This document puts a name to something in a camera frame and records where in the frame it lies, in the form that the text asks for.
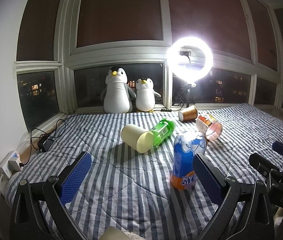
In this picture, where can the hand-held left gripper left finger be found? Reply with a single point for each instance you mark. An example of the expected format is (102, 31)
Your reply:
(76, 176)

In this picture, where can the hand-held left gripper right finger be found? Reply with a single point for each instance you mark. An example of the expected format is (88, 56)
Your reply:
(207, 180)

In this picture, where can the clear cup with orange print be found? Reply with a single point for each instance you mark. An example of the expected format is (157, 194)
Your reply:
(206, 125)

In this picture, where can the brown paper cup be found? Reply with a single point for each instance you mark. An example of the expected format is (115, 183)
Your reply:
(189, 113)

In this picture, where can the cream plastic cup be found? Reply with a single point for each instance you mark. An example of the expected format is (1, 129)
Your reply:
(134, 136)

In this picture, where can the blue and orange bottle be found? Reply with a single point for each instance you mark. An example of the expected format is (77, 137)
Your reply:
(184, 160)

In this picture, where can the black power adapter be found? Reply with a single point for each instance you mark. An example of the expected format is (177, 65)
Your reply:
(44, 143)

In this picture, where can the striped blue white blanket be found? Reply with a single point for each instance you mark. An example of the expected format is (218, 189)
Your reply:
(121, 187)

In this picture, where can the white plug adapter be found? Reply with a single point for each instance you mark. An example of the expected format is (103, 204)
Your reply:
(15, 164)

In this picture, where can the green plastic bottle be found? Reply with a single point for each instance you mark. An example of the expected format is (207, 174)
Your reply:
(162, 131)

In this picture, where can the cream object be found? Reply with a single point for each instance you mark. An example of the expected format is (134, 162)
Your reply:
(114, 233)

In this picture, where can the white power strip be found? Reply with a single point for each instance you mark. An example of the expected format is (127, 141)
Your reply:
(4, 168)

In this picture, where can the black tripod stand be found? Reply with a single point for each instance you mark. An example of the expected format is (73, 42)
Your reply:
(188, 95)

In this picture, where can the large penguin plush toy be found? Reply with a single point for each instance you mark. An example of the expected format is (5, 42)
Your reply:
(117, 92)

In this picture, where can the small penguin plush toy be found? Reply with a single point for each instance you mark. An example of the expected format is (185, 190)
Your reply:
(145, 96)

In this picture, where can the black phone clamp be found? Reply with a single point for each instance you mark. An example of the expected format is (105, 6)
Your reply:
(185, 53)

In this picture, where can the white window frame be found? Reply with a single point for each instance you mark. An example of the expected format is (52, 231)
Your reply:
(166, 17)

